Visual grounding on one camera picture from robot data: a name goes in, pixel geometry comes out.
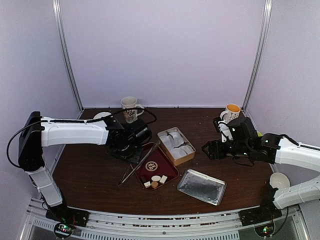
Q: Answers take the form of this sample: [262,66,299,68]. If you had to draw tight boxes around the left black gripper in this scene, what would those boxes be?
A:
[113,142,144,164]

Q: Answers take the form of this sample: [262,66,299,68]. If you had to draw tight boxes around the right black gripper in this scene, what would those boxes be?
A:
[202,138,252,161]

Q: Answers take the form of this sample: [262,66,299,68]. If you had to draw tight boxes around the beige illustrated tin lid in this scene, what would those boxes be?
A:
[176,169,227,206]

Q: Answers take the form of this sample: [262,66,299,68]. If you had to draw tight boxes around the black tongs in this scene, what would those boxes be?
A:
[117,140,160,187]

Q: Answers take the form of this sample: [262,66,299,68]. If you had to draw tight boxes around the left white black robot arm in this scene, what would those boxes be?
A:
[18,111,152,222]

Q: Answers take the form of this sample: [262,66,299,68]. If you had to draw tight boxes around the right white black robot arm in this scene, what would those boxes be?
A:
[201,133,320,221]

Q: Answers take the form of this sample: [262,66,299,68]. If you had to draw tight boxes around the beige chocolate tin box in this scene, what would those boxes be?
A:
[157,127,196,166]

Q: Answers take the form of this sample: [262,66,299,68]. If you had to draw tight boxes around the white round chocolate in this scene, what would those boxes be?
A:
[151,175,162,182]

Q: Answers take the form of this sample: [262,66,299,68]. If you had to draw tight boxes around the white square chocolate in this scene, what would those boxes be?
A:
[144,181,151,189]

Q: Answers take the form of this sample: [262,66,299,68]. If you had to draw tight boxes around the brown round chocolate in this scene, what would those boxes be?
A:
[151,181,159,189]

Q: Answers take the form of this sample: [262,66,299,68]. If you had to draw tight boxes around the white rectangular chocolate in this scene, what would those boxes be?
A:
[159,175,168,184]

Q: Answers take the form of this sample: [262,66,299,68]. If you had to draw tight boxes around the white paper cup liner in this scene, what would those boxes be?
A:
[159,133,175,145]
[169,131,184,141]
[169,147,186,160]
[180,144,195,155]

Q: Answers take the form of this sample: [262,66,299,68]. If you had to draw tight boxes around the tall floral beige mug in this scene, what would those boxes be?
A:
[120,96,144,124]

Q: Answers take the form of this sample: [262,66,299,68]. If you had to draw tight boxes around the white teacup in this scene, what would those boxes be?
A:
[93,111,111,120]

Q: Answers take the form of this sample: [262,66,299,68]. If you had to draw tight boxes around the dark red lacquer tray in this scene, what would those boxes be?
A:
[135,146,179,191]

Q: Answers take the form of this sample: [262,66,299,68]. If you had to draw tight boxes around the white mug yellow interior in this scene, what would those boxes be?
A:
[219,103,241,123]

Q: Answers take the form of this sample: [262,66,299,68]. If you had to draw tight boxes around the white bowl near right base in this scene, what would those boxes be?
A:
[269,172,291,189]

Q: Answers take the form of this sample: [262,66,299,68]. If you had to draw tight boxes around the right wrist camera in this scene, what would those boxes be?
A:
[212,116,233,143]

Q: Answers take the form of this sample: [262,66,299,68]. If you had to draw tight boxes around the front aluminium rail frame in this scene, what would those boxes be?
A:
[17,197,312,240]

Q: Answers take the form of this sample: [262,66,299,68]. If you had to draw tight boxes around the right aluminium frame post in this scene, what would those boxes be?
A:
[242,0,273,115]

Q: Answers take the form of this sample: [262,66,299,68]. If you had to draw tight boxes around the aluminium frame post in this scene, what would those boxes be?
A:
[52,0,84,112]
[242,0,273,115]

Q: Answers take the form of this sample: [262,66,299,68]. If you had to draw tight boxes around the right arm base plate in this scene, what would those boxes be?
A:
[238,206,282,227]

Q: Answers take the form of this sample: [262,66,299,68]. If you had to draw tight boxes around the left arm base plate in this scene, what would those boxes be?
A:
[45,207,90,227]

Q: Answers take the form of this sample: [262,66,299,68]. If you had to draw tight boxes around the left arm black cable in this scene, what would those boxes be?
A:
[6,107,158,168]

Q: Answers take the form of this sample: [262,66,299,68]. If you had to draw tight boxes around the left aluminium frame post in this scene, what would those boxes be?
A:
[52,0,84,112]

